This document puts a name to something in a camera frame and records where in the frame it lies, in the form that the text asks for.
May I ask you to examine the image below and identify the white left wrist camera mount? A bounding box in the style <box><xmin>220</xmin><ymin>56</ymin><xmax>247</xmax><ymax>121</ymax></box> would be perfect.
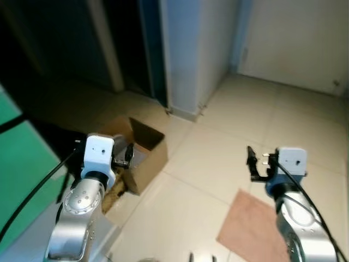
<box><xmin>81</xmin><ymin>134</ymin><xmax>117</xmax><ymax>185</ymax></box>

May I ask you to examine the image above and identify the green panel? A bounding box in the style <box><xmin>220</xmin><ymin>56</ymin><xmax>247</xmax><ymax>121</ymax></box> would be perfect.
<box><xmin>0</xmin><ymin>85</ymin><xmax>69</xmax><ymax>241</ymax></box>

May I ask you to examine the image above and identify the brown cardboard box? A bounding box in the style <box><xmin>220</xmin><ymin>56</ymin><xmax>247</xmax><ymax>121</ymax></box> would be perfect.
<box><xmin>96</xmin><ymin>116</ymin><xmax>168</xmax><ymax>215</ymax></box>

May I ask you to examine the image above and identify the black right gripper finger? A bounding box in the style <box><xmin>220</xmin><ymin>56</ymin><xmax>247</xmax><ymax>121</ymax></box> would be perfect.
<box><xmin>246</xmin><ymin>146</ymin><xmax>262</xmax><ymax>182</ymax></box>

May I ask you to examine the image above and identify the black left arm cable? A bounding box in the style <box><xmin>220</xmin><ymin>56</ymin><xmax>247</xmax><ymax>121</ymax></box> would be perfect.
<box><xmin>0</xmin><ymin>146</ymin><xmax>81</xmax><ymax>242</ymax></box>

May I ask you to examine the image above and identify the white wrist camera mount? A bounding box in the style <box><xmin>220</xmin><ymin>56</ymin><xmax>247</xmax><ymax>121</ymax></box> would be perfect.
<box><xmin>81</xmin><ymin>134</ymin><xmax>117</xmax><ymax>185</ymax></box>
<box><xmin>276</xmin><ymin>147</ymin><xmax>309</xmax><ymax>179</ymax></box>

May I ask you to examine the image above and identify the beige door frame post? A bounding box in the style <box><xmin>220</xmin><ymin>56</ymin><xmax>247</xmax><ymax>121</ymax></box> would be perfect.
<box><xmin>87</xmin><ymin>0</ymin><xmax>125</xmax><ymax>92</ymax></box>

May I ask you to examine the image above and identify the pink floor mat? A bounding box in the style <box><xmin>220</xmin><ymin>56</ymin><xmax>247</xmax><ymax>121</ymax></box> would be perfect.
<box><xmin>216</xmin><ymin>188</ymin><xmax>290</xmax><ymax>262</ymax></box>

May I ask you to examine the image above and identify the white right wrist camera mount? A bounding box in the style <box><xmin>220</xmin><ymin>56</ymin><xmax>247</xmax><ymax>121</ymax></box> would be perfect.
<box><xmin>276</xmin><ymin>147</ymin><xmax>309</xmax><ymax>179</ymax></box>

